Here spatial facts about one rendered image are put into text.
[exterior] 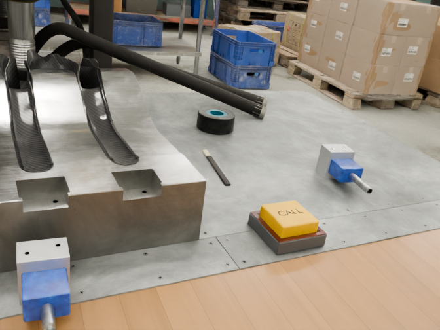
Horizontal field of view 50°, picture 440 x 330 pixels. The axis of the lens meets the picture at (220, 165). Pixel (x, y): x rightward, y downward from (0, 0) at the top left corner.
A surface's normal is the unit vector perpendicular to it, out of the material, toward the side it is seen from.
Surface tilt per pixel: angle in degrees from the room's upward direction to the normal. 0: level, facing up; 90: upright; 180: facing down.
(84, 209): 90
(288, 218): 0
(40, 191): 90
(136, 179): 90
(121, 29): 93
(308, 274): 0
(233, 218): 0
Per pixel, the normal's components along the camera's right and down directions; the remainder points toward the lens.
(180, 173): 0.13, -0.90
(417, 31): 0.37, 0.29
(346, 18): -0.91, -0.06
